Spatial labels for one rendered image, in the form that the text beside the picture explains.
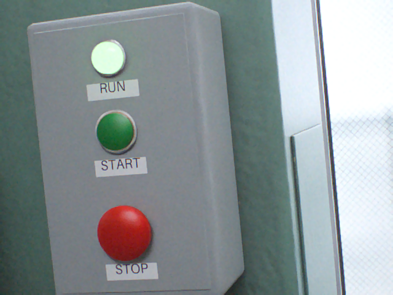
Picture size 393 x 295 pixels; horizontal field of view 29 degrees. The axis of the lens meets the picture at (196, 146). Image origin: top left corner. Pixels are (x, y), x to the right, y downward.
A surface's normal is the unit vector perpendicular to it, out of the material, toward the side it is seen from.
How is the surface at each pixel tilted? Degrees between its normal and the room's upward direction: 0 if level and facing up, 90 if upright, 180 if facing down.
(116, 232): 90
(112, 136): 93
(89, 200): 90
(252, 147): 90
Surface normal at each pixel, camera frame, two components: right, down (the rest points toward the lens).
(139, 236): -0.11, 0.07
